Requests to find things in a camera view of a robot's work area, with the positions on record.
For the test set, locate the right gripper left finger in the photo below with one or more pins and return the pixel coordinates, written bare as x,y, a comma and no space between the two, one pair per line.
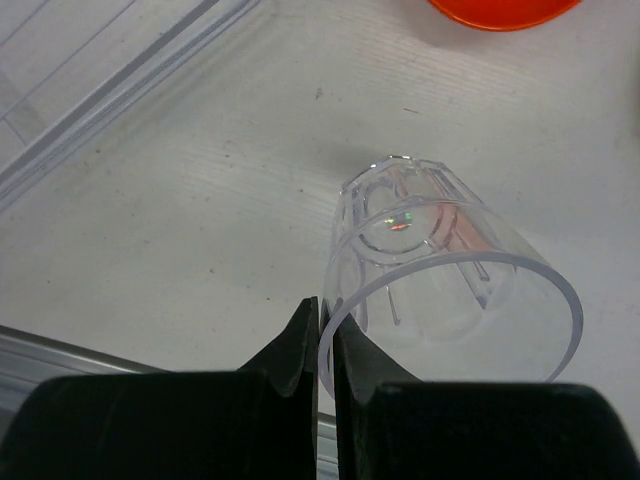
190,410

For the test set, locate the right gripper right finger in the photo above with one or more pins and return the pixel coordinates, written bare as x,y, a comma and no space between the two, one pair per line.
390,425

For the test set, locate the clear glass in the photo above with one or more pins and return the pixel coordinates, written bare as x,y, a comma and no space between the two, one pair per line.
428,273

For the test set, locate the orange bowl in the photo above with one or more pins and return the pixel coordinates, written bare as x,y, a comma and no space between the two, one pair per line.
503,15

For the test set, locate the clear wire dish rack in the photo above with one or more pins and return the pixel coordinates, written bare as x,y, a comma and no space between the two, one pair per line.
68,68

